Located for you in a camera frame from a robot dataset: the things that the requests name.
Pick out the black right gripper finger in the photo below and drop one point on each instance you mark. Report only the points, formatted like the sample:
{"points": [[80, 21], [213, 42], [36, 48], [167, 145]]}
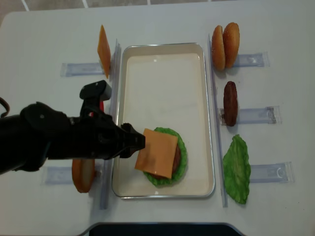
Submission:
{"points": [[127, 152]]}

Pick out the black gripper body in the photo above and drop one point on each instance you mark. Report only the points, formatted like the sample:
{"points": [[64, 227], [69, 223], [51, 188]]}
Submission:
{"points": [[94, 138]]}

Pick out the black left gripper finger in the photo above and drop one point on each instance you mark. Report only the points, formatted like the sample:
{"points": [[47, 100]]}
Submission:
{"points": [[134, 139]]}

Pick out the orange cheese slice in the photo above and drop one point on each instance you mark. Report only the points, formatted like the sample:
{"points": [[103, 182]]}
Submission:
{"points": [[157, 157], [103, 50]]}

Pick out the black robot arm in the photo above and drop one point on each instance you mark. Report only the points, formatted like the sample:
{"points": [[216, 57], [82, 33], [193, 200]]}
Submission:
{"points": [[39, 133]]}

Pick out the green lettuce leaf on burger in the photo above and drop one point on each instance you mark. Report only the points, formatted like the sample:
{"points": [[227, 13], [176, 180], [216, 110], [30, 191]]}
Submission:
{"points": [[179, 164]]}

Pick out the cooked meat patty on burger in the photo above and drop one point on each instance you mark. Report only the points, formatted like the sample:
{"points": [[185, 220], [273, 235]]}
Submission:
{"points": [[176, 163]]}

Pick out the standing orange cheese slice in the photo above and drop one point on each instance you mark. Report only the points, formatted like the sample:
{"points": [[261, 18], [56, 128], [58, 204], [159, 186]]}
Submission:
{"points": [[103, 50]]}

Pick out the standing meat patty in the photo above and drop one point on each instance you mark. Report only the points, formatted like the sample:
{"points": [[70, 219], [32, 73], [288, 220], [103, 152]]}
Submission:
{"points": [[230, 103]]}

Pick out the standing green lettuce leaf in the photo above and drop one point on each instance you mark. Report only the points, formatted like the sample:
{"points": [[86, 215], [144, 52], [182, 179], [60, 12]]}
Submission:
{"points": [[237, 170]]}

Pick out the bun half in left holder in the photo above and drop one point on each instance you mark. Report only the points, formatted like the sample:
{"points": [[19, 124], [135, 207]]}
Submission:
{"points": [[83, 173]]}

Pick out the clear acrylic rack left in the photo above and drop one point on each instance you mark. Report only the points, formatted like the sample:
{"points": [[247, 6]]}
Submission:
{"points": [[58, 149]]}

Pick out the clear acrylic rack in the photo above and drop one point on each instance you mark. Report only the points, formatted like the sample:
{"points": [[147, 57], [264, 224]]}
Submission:
{"points": [[58, 149], [268, 173]]}

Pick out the dark monitor bottom edge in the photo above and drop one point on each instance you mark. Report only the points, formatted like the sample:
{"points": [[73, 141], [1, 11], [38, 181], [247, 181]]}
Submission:
{"points": [[164, 229]]}

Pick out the sesame bun front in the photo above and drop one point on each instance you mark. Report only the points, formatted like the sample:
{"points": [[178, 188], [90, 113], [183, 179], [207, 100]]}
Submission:
{"points": [[218, 54]]}

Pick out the sesame bun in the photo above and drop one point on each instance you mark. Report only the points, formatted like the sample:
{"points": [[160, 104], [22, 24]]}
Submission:
{"points": [[231, 41], [218, 54]]}

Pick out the sesame bun rear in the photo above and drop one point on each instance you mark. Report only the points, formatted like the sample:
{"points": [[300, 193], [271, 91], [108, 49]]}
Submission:
{"points": [[231, 41]]}

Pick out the clear acrylic rack right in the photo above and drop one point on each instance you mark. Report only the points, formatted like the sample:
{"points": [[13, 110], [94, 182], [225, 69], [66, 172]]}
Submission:
{"points": [[268, 173]]}

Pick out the gripper mounted camera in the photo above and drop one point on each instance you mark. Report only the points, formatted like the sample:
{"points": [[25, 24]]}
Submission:
{"points": [[93, 96]]}

